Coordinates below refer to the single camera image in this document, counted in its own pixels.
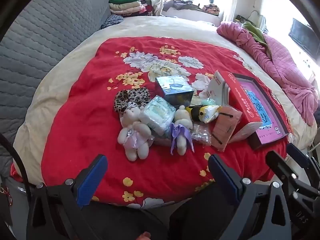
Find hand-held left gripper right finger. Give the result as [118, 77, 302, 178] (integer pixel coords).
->
[208, 154, 292, 240]

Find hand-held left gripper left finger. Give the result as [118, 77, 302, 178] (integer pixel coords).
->
[26, 154, 108, 240]

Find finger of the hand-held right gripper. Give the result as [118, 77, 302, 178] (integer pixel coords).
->
[265, 151, 300, 182]
[286, 143, 317, 172]

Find dark shallow box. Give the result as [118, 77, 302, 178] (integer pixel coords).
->
[231, 72, 290, 150]

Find pink comb packet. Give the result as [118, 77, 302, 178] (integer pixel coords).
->
[211, 105, 243, 152]

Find white teddy bear silver dress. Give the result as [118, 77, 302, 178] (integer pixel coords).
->
[117, 102, 155, 162]

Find yellow black plush toy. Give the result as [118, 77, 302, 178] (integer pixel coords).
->
[186, 104, 223, 124]

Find white teddy bear purple ribbon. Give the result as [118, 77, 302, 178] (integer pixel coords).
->
[170, 105, 195, 155]

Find red tissue pack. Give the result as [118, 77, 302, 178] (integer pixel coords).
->
[208, 70, 263, 143]

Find light green tissue packet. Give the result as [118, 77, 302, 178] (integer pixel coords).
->
[139, 95, 177, 135]

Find leopard print headband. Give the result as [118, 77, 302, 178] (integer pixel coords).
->
[114, 87, 150, 114]

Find dark blue box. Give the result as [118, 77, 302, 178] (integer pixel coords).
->
[155, 75, 195, 109]

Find clear plastic packet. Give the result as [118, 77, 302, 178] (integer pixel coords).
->
[191, 122, 212, 147]

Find pink book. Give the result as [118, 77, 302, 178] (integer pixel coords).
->
[237, 79, 288, 144]

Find red floral blanket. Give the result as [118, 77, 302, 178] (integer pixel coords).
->
[41, 36, 294, 209]

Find person's dark trousers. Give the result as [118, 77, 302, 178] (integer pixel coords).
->
[82, 184, 240, 240]

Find pink quilted duvet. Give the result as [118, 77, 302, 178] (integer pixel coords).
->
[216, 21, 319, 127]

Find green blanket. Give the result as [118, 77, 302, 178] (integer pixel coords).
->
[242, 21, 267, 47]

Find grey quilted headboard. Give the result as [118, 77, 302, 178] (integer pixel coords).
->
[0, 0, 110, 178]

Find dark patterned pillow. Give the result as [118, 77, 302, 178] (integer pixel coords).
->
[101, 14, 124, 29]

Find clothes on windowsill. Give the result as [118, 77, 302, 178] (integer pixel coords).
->
[164, 0, 220, 14]

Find stack of folded clothes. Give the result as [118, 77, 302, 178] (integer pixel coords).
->
[109, 0, 155, 18]

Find black cable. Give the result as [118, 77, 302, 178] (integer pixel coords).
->
[0, 132, 33, 203]

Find black wall television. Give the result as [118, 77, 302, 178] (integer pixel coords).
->
[289, 18, 320, 60]

